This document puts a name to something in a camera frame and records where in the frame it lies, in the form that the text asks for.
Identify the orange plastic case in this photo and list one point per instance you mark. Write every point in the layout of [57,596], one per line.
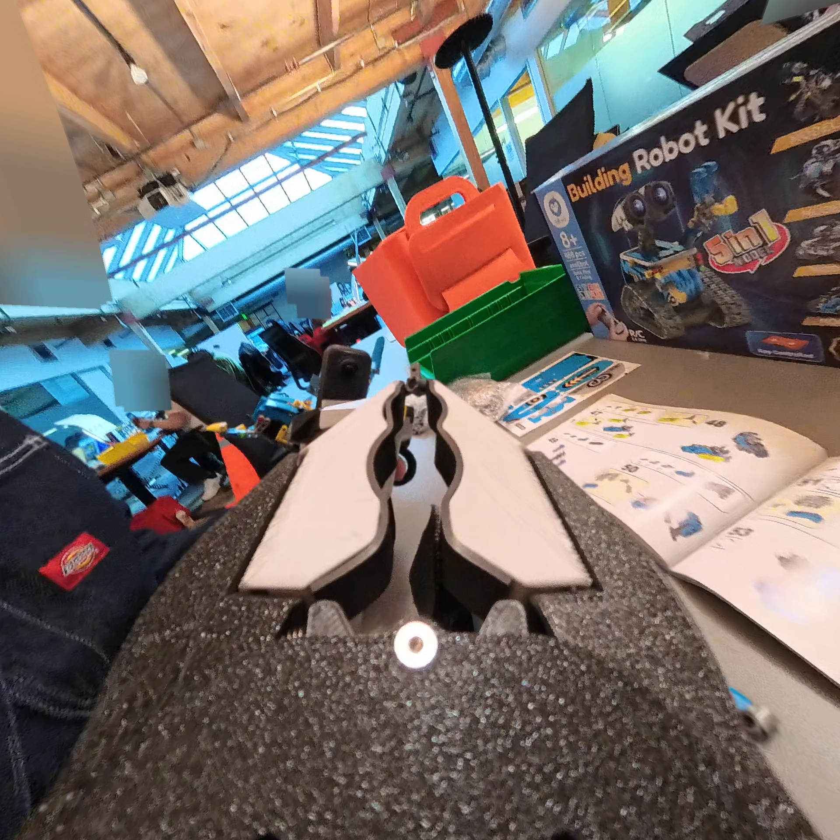
[446,262]

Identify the black flat board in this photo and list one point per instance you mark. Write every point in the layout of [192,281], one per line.
[564,151]

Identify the red cloth bag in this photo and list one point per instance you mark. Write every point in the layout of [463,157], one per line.
[157,515]

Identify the toy robot kit box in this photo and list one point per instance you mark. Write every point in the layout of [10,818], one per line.
[689,229]

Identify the clear plastic bag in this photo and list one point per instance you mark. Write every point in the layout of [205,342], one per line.
[485,394]

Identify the yellow plastic bin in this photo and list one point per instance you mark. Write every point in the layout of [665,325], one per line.
[124,449]

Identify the grey desk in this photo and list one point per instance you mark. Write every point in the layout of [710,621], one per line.
[722,380]

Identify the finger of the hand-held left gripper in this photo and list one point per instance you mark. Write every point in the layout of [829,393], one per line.
[417,417]
[344,412]

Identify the hanging light bulb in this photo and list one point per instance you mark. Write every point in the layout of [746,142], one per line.
[138,73]

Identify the grey and black connector pin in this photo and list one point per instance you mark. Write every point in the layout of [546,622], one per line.
[415,382]

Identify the green plastic bin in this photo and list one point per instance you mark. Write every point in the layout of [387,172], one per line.
[499,328]

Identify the blue robot sticker sheet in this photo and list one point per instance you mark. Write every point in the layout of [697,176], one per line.
[564,387]

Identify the black pole with round disc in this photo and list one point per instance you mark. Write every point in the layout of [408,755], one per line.
[463,36]

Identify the person's left hand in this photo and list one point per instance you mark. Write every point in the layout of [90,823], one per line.
[398,469]

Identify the pile of small building pieces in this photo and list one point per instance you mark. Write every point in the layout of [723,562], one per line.
[754,718]

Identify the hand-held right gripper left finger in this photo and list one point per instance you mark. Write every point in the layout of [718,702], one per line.
[315,512]

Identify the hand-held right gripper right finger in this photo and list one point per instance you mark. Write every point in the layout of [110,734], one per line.
[512,512]

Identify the open instruction booklet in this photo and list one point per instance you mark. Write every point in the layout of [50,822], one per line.
[689,492]

